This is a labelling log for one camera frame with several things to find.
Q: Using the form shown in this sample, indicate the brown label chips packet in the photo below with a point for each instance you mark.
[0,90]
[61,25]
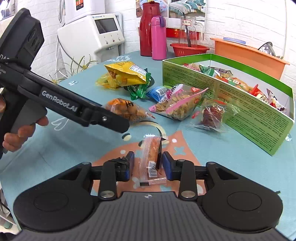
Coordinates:
[220,72]

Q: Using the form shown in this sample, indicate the pink clear seeds packet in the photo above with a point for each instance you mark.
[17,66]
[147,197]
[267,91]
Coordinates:
[175,104]

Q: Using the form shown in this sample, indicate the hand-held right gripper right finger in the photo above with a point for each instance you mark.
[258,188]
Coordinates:
[167,166]

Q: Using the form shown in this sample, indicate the white water purifier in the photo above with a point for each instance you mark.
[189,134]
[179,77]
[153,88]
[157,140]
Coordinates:
[85,9]

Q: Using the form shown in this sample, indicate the white dispenser with screen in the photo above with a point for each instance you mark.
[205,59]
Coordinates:
[81,39]

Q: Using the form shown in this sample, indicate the metal bowl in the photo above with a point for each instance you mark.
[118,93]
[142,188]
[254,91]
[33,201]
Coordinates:
[267,49]

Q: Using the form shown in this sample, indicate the brown stick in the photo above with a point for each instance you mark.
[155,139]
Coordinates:
[189,39]

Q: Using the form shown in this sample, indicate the long clear red packet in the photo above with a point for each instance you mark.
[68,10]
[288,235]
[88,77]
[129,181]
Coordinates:
[151,153]

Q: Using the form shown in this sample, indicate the bedding wall poster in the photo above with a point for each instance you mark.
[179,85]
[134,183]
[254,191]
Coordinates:
[185,9]

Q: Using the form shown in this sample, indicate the dark green foil packet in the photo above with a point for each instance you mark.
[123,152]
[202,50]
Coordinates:
[138,89]

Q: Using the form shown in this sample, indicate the red plastic basin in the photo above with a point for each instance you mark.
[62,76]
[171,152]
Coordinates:
[189,50]

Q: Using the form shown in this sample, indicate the light green snack packet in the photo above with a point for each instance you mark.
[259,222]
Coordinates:
[208,70]

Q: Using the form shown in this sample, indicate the yellow snack bag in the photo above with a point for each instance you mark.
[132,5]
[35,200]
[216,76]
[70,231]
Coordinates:
[127,71]

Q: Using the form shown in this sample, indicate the orange plastic basin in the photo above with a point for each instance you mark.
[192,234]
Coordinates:
[242,55]

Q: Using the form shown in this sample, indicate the green cardboard box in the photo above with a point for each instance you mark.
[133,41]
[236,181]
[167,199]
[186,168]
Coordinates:
[249,115]

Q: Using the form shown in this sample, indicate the orange clear nuts packet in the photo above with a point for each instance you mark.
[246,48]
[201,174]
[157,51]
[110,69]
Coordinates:
[124,110]

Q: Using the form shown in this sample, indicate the red white bear packet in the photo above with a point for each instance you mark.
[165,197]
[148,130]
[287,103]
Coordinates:
[275,100]

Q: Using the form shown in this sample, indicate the blue small snack packet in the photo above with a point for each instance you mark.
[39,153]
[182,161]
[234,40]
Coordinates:
[157,92]

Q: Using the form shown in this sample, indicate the blue plate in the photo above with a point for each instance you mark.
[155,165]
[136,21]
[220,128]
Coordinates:
[234,40]

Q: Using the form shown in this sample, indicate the pink insulated bottle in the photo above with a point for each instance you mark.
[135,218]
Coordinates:
[159,41]

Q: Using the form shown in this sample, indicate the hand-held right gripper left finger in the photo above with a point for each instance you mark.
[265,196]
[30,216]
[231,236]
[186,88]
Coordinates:
[130,166]

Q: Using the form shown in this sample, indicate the red gold snack packet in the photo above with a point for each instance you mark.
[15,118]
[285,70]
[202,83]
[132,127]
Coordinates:
[257,91]

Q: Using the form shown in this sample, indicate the yellow clear snack packet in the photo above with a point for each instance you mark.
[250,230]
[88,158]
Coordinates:
[107,82]

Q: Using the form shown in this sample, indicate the person's left hand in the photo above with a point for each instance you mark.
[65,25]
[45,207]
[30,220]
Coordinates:
[25,131]

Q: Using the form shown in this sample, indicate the red thermos jug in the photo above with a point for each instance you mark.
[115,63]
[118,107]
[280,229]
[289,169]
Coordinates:
[148,34]

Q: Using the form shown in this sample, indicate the clear dark dates packet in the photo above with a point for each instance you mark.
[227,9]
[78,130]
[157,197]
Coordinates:
[211,114]

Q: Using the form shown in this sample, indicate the teal printed tablecloth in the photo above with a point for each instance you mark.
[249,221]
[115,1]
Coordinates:
[76,148]

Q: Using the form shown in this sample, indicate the glass pitcher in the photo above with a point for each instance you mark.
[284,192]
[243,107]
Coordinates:
[196,30]

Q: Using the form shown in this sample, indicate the orange apple print packet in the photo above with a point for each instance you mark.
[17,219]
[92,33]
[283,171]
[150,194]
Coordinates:
[239,84]

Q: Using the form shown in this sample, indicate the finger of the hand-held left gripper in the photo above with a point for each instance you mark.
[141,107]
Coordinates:
[111,120]

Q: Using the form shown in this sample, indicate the yellow flowered plant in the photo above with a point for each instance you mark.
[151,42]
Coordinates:
[81,63]

